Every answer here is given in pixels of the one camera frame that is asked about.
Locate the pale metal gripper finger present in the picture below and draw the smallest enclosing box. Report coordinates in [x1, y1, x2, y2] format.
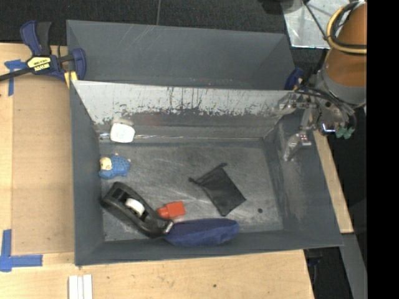
[282, 132, 312, 162]
[270, 94, 300, 115]

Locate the grey metal bin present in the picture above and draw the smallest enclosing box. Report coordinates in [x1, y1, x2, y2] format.
[65, 19, 345, 267]

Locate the black tape dispenser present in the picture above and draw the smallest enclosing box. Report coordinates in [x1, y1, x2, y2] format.
[99, 181, 175, 240]

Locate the dark blue cloth pouch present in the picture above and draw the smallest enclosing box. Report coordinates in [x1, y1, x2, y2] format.
[163, 217, 241, 248]

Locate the white rounded box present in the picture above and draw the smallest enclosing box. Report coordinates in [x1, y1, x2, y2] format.
[109, 122, 137, 144]

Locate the blue toy animal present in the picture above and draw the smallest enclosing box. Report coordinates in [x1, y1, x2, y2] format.
[98, 153, 132, 180]

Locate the red small bottle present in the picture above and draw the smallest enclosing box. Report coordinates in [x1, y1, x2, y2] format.
[156, 201, 186, 221]

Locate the black drawstring pouch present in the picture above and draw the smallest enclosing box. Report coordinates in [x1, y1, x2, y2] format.
[188, 162, 248, 218]

